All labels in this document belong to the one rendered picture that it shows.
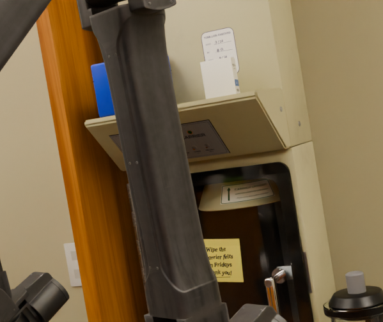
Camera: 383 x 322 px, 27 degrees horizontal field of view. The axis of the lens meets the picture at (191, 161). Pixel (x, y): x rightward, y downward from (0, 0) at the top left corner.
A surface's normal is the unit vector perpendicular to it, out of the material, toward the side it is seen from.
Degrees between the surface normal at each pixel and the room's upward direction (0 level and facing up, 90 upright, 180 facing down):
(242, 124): 135
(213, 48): 90
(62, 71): 90
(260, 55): 90
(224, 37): 90
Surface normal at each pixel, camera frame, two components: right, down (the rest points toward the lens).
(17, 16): 0.67, -0.04
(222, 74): -0.18, 0.08
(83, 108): 0.88, -0.12
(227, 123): -0.20, 0.78
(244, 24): -0.44, 0.12
